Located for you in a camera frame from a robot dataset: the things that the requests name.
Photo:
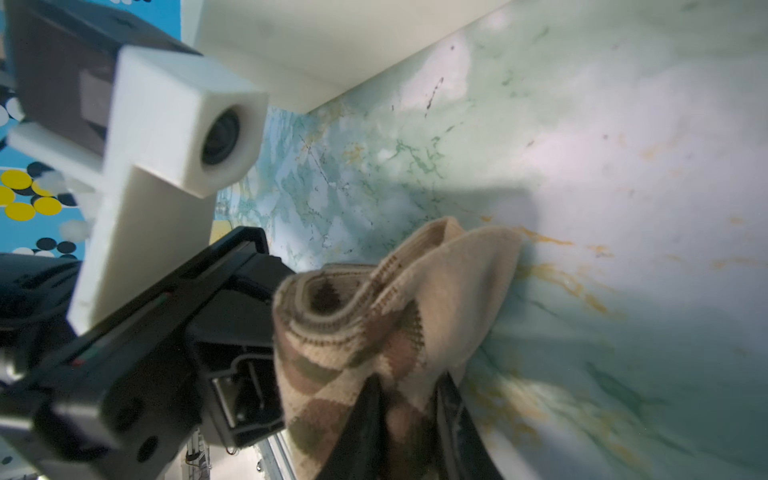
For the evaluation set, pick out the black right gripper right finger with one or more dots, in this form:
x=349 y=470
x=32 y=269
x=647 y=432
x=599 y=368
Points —
x=461 y=453

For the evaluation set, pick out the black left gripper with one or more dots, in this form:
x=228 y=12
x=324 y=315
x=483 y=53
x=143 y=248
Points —
x=193 y=352

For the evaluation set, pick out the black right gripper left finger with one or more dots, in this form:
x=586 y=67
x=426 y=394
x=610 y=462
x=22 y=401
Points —
x=359 y=451

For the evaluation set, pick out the beige argyle sock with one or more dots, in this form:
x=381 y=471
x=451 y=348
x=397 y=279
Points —
x=420 y=313

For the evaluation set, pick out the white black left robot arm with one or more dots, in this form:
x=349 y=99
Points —
x=64 y=55

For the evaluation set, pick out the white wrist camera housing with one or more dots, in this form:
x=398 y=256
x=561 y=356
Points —
x=182 y=127

